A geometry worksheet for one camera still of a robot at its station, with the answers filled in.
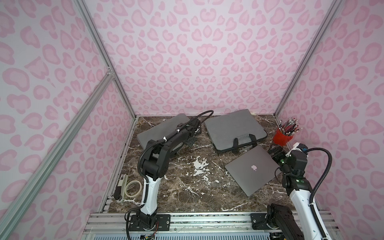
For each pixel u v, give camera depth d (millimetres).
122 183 833
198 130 839
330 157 524
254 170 896
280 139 972
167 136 618
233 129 1078
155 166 548
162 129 1132
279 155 692
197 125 834
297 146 685
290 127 935
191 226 730
